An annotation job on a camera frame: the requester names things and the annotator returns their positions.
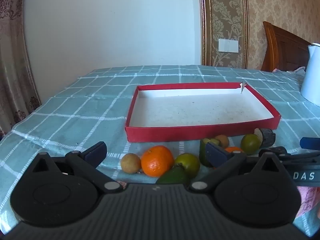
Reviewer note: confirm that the white wall switch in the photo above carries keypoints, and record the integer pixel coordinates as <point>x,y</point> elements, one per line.
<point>228,45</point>

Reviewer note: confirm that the wooden headboard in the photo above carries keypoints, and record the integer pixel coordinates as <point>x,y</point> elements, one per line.
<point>282,50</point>

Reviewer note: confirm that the green tomato with dark calyx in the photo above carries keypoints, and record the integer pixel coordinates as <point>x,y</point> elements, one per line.
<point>190,162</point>

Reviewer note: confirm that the teal checkered tablecloth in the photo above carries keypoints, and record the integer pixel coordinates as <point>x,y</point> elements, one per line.
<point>75,110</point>

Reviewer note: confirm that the large orange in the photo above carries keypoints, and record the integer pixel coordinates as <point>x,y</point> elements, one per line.
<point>157,160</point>

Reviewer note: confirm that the red cardboard box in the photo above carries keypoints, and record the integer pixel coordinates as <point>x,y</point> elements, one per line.
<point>200,132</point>

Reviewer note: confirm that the green round fruit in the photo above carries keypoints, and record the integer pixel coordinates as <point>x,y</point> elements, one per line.
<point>250,143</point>

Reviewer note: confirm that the pink grey cloth pile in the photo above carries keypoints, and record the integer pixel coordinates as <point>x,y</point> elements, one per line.
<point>290,70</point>

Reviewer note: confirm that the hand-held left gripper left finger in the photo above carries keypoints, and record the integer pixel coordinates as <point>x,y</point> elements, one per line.
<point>96,153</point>

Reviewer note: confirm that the patterned curtain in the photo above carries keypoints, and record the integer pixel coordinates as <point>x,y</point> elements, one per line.
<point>12,67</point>

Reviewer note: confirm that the small yellowish round fruit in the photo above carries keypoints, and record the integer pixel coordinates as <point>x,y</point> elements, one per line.
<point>130,163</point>

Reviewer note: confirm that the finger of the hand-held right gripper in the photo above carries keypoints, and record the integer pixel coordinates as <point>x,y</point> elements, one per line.
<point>272,150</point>
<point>310,143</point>

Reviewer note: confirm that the small brown fruit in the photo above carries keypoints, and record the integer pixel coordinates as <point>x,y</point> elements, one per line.
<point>223,141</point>

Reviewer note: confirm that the dark green cucumber piece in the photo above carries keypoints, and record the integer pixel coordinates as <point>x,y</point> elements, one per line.
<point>172,177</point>

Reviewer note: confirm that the gold framed wallpaper panel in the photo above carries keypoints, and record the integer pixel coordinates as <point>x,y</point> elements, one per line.
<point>225,17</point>

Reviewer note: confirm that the dark sugarcane piece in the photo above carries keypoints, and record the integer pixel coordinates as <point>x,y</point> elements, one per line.
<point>267,137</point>

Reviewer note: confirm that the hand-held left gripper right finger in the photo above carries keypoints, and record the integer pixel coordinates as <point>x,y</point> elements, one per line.
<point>215,153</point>

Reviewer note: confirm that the pink towel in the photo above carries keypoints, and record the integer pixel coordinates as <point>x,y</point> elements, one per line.
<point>308,200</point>

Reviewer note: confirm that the small orange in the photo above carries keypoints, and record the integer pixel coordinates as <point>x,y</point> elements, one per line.
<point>233,149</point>

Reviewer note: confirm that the white kettle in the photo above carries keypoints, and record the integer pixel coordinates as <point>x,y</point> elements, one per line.
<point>311,80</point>

